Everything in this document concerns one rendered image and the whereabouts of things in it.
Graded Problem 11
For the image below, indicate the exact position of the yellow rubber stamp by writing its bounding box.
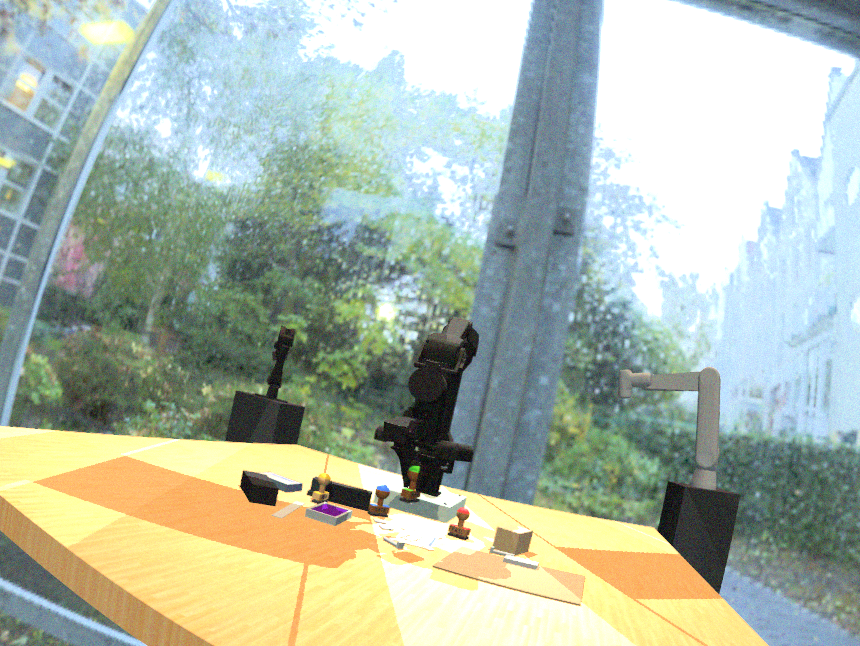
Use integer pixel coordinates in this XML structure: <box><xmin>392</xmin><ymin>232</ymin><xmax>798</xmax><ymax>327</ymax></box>
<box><xmin>312</xmin><ymin>473</ymin><xmax>330</xmax><ymax>504</ymax></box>

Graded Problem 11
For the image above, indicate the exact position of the red-handled rubber stamp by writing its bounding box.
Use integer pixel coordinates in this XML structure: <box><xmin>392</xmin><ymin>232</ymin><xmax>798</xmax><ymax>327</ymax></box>
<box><xmin>447</xmin><ymin>508</ymin><xmax>471</xmax><ymax>540</ymax></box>

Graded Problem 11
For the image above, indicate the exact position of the pale yellow box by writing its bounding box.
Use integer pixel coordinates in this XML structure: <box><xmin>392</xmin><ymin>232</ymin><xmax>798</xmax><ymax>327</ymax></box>
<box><xmin>493</xmin><ymin>524</ymin><xmax>533</xmax><ymax>556</ymax></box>

